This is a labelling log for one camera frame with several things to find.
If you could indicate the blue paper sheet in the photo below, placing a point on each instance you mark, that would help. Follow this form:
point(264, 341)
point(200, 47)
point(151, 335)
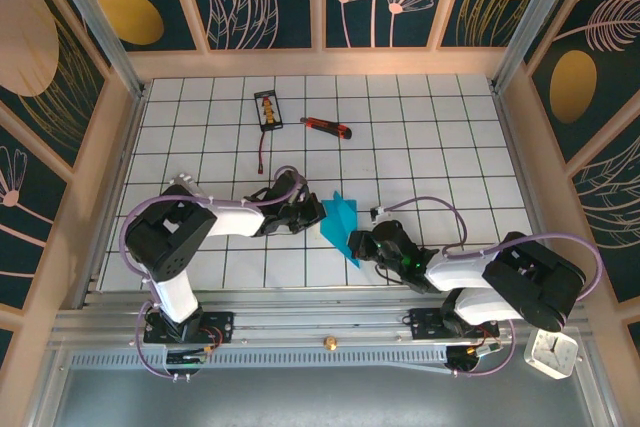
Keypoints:
point(340, 227)

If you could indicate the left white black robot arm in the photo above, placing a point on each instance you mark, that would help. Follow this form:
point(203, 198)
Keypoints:
point(235, 219)

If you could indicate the white square clock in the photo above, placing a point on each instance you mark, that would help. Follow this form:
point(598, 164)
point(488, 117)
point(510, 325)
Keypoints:
point(552, 354)

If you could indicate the red black utility knife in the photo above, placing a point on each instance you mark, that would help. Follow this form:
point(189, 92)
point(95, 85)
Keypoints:
point(327, 128)

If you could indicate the brass knob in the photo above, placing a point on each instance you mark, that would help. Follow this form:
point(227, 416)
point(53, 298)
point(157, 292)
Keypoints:
point(328, 343)

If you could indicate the black battery with red lead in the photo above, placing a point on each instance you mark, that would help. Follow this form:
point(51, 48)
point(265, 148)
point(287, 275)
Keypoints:
point(269, 112)

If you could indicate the small black controller board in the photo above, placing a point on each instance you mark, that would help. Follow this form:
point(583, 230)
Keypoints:
point(470, 354)
point(186, 358)

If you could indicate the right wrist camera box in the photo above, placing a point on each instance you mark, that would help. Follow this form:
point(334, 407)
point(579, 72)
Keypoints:
point(389, 234)

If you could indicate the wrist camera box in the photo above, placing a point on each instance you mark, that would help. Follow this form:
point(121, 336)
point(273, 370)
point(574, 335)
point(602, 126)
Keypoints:
point(289, 184)
point(389, 234)

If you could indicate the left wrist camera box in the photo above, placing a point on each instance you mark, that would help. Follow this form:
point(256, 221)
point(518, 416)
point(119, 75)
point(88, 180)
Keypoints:
point(289, 184)

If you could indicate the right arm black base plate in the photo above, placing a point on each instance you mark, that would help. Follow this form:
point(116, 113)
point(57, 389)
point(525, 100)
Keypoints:
point(425, 322)

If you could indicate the aluminium front rail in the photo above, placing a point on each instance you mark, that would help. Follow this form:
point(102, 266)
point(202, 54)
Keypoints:
point(310, 319)

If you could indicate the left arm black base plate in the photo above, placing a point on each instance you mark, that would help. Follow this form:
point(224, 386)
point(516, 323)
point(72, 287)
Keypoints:
point(220, 324)

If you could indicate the aluminium frame post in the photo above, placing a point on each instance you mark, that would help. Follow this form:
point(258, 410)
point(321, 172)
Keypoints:
point(100, 32)
point(530, 22)

